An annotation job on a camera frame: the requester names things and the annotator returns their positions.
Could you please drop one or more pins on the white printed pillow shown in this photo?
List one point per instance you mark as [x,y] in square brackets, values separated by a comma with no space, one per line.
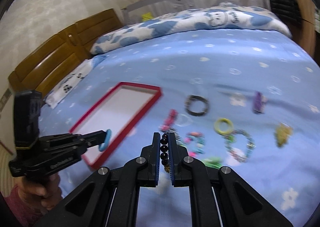
[71,80]

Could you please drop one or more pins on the person's left hand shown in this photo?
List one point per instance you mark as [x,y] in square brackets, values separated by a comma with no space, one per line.
[37,196]

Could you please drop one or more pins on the yellow hair claw clip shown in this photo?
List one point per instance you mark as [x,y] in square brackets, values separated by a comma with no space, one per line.
[282,134]

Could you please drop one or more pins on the blue white cloud quilt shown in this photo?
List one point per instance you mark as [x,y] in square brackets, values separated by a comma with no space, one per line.
[223,16]

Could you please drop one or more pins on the pink hair clip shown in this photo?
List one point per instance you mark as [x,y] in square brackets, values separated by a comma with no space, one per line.
[169,121]

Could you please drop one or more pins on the wooden headboard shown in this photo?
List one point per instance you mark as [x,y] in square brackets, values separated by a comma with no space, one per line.
[47,65]

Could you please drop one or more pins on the dark metal bangle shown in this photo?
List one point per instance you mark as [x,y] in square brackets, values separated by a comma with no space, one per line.
[196,105]

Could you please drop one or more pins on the purple hair claw clip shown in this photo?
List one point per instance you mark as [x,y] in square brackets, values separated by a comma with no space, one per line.
[259,103]

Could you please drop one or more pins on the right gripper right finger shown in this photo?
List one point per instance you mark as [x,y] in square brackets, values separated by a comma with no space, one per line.
[186,171]

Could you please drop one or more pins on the blue patterned bed sheet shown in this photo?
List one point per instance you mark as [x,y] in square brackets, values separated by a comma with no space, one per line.
[227,67]

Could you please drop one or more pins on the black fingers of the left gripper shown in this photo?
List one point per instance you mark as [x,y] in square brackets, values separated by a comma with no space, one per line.
[85,141]

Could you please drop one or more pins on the black backpack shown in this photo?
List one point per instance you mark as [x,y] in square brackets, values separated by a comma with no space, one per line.
[287,11]

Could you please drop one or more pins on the green hair clip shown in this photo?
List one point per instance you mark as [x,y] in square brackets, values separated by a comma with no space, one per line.
[213,162]

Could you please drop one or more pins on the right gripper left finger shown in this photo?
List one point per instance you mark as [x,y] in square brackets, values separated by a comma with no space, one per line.
[142,171]

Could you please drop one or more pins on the red white jewelry tray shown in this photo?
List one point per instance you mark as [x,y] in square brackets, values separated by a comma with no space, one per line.
[119,110]

